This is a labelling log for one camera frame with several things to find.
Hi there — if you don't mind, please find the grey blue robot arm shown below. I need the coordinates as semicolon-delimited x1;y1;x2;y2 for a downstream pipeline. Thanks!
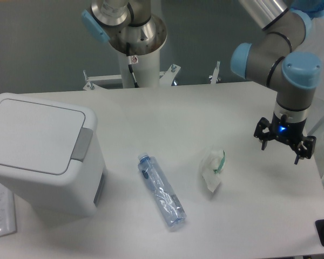
81;1;322;160

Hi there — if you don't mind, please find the clear plastic water bottle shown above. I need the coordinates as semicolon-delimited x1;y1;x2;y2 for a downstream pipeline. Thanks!
138;153;187;231

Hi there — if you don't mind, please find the black cable on pedestal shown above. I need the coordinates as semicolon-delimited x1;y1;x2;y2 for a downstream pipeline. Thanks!
125;42;140;88

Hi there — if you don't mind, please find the blue water jug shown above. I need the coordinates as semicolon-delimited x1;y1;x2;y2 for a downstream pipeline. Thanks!
291;0;324;18

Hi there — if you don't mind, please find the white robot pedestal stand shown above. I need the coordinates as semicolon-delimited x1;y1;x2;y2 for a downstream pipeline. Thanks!
82;51;222;91

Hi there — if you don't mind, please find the white push-lid trash can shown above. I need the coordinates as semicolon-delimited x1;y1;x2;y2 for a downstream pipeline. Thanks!
0;93;105;216

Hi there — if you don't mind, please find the crumpled white tissue wrapper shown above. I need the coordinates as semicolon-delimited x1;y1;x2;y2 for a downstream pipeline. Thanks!
199;145;227;193

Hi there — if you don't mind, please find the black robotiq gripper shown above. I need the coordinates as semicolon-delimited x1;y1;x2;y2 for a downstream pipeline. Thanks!
254;114;316;165

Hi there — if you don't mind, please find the laminated white paper sheet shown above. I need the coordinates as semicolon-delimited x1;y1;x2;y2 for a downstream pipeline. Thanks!
0;184;17;237

